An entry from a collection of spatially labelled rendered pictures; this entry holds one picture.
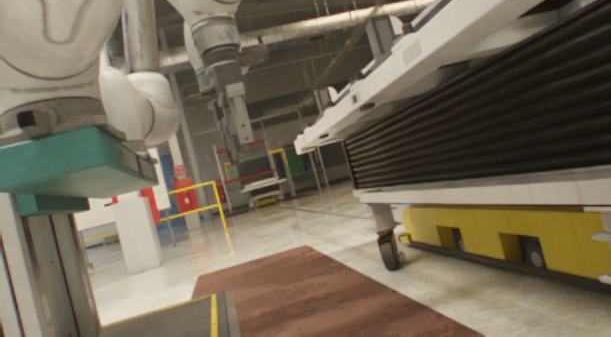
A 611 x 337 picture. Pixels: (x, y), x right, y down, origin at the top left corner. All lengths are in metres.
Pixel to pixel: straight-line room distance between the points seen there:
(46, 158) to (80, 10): 0.23
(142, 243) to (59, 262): 4.75
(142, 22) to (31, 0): 0.92
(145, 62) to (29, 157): 0.78
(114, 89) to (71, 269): 0.45
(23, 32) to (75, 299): 0.69
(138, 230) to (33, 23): 5.36
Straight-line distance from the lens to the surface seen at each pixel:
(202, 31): 0.87
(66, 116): 0.73
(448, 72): 1.74
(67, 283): 1.15
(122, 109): 1.21
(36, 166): 0.70
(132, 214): 5.88
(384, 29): 1.47
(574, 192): 1.06
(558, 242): 1.66
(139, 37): 1.45
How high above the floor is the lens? 0.57
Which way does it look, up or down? 3 degrees up
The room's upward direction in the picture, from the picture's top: 15 degrees counter-clockwise
